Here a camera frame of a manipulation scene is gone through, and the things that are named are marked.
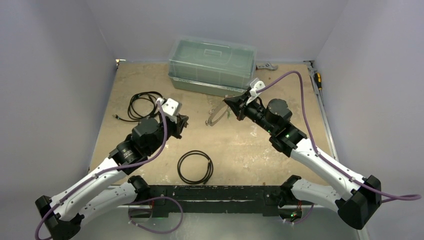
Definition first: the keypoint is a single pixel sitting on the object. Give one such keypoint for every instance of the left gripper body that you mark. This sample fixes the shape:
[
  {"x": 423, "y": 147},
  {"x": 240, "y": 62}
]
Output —
[{"x": 173, "y": 128}]

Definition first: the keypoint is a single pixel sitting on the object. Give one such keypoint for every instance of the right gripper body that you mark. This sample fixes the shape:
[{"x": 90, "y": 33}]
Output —
[{"x": 243, "y": 108}]

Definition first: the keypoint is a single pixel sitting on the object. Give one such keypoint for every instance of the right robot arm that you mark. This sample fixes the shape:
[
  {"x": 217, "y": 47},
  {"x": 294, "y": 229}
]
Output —
[{"x": 347, "y": 193}]

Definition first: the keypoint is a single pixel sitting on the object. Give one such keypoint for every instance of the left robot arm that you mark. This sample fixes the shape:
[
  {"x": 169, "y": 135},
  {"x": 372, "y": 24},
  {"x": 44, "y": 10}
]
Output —
[{"x": 111, "y": 183}]

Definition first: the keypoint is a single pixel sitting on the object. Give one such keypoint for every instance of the silver adjustable wrench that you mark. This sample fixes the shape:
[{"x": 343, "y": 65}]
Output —
[{"x": 267, "y": 66}]

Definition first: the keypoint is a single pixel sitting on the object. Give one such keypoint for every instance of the yellow black screwdriver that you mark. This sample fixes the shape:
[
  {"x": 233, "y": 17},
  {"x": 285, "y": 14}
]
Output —
[{"x": 318, "y": 80}]

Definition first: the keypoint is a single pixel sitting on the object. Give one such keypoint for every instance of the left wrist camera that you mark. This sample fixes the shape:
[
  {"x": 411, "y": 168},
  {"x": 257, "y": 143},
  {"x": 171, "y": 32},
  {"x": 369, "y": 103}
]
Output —
[{"x": 169, "y": 106}]

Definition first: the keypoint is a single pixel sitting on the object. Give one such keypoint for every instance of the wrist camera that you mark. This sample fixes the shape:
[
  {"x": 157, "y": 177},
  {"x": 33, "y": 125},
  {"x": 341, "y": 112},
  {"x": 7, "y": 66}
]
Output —
[
  {"x": 169, "y": 106},
  {"x": 255, "y": 87}
]

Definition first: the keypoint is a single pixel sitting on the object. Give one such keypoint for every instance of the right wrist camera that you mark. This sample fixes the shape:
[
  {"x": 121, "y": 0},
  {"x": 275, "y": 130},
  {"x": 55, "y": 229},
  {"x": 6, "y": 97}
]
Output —
[{"x": 255, "y": 87}]

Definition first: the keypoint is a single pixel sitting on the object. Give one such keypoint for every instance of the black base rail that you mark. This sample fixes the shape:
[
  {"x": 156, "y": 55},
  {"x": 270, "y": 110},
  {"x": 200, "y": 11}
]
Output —
[{"x": 266, "y": 200}]

